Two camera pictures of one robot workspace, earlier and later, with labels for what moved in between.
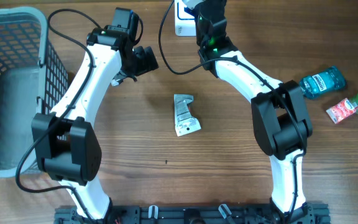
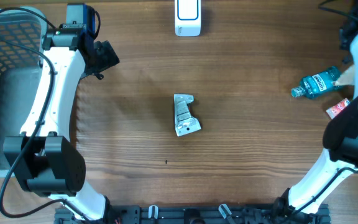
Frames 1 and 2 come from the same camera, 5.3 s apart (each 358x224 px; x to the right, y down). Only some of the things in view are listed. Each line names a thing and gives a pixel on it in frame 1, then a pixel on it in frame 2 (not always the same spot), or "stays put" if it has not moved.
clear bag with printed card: [184, 122] stays put
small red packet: [342, 110] stays put
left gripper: [147, 62] → [107, 57]
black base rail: [230, 214] stays put
